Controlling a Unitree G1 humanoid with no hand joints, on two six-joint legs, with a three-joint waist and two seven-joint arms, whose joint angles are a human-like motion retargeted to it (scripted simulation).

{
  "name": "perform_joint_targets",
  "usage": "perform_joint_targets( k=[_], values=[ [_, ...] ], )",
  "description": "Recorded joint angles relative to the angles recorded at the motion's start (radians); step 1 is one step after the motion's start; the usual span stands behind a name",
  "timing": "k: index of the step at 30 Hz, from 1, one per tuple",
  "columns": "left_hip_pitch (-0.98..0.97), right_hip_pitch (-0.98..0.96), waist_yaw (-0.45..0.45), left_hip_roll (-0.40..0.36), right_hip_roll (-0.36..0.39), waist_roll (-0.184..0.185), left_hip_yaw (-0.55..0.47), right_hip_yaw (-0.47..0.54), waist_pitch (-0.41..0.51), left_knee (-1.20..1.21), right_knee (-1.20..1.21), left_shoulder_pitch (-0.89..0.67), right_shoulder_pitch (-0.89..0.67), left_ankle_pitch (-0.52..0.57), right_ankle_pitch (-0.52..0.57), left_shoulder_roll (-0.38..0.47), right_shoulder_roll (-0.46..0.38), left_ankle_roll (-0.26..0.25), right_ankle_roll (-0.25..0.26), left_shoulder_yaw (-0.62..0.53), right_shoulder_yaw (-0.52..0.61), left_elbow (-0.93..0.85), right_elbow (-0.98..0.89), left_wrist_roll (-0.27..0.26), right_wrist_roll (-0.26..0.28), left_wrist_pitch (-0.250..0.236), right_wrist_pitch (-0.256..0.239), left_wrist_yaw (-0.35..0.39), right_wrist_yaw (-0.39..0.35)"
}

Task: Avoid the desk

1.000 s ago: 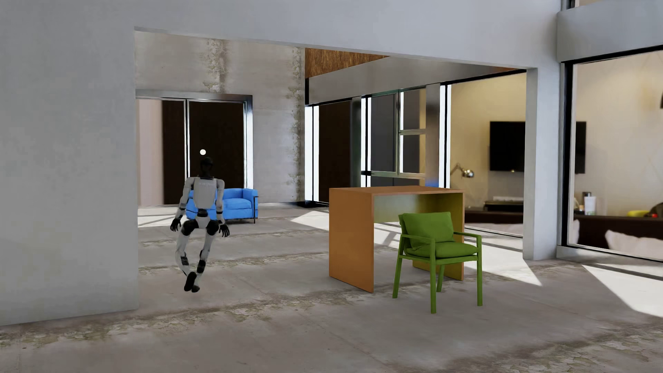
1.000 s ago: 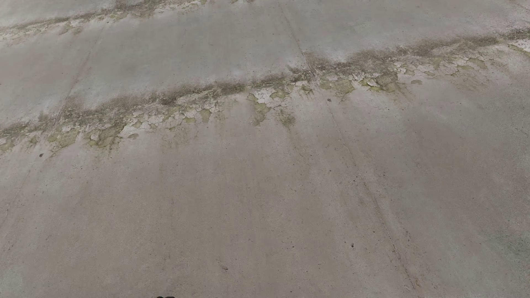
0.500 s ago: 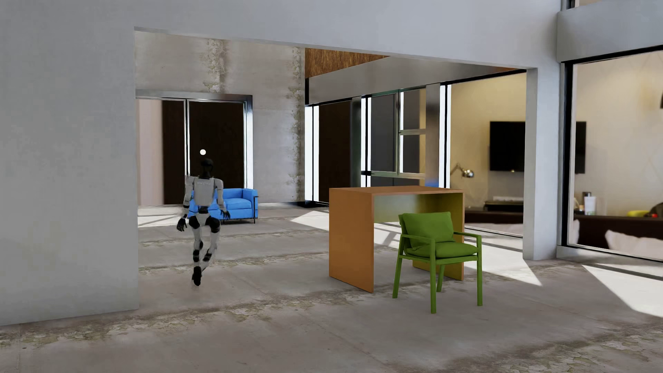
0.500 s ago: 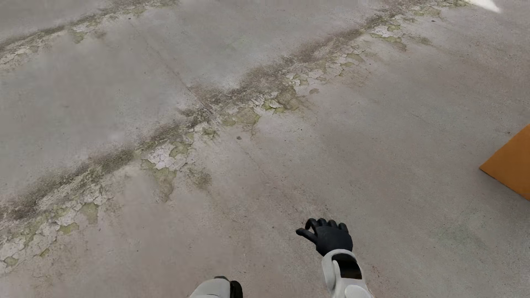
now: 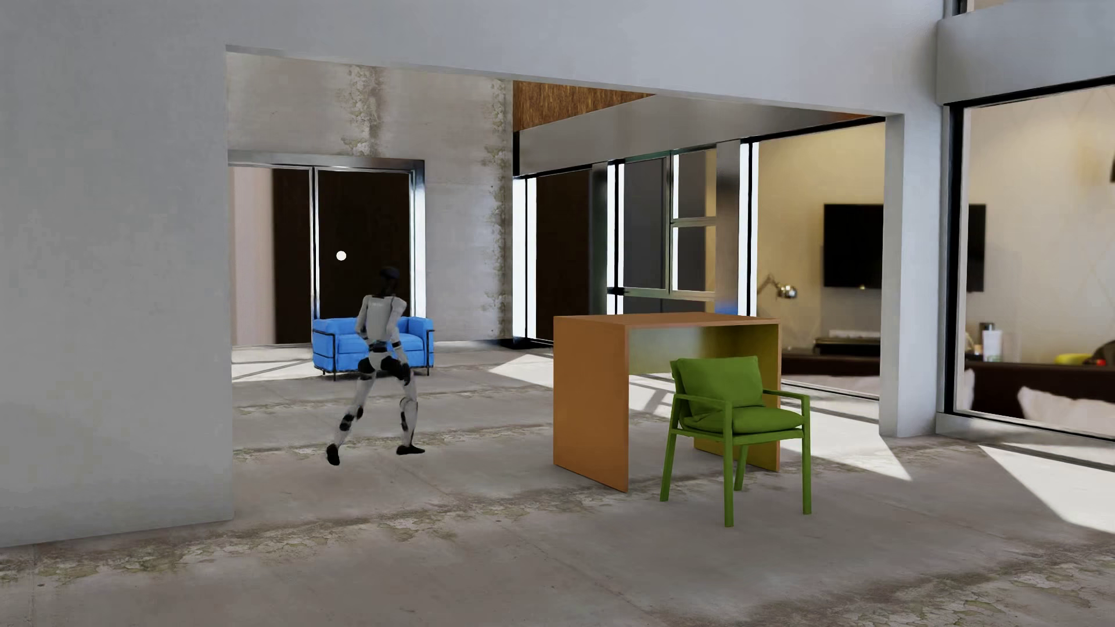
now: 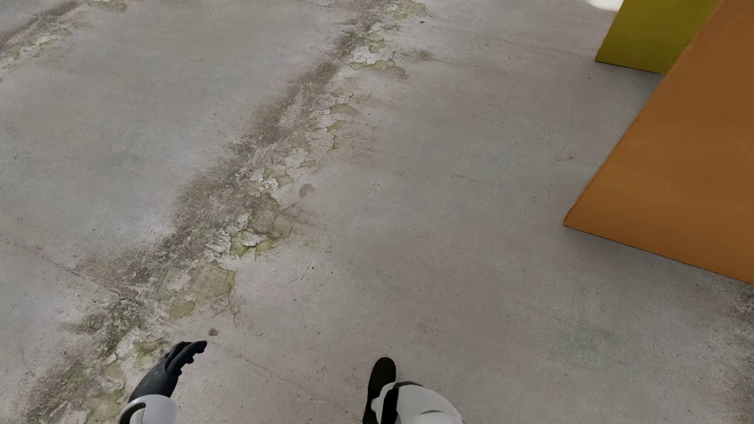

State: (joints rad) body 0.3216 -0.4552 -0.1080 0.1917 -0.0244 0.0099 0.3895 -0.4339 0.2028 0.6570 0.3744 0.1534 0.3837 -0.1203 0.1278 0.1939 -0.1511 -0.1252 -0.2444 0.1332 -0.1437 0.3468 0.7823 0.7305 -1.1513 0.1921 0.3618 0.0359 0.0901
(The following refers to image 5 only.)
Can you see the orange wooden desk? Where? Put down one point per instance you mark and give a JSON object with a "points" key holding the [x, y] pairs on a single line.
{"points": [[591, 392]]}

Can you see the silver desk lamp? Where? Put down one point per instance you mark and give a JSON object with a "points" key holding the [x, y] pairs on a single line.
{"points": [[781, 289]]}

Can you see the white humanoid robot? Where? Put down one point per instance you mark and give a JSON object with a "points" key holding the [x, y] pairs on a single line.
{"points": [[378, 324]]}

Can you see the green armchair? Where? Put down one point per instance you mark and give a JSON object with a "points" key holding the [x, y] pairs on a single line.
{"points": [[730, 392]]}

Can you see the dark double door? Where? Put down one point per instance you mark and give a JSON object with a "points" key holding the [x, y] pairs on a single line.
{"points": [[361, 218]]}

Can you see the blue sofa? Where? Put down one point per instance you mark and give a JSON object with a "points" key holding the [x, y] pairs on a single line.
{"points": [[340, 348]]}

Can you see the dark low tv cabinet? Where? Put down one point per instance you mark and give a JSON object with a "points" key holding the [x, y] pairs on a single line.
{"points": [[827, 361]]}

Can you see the white cylindrical container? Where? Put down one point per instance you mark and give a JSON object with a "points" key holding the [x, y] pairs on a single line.
{"points": [[991, 343]]}

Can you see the black wall television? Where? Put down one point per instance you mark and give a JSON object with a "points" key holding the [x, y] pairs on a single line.
{"points": [[852, 245]]}

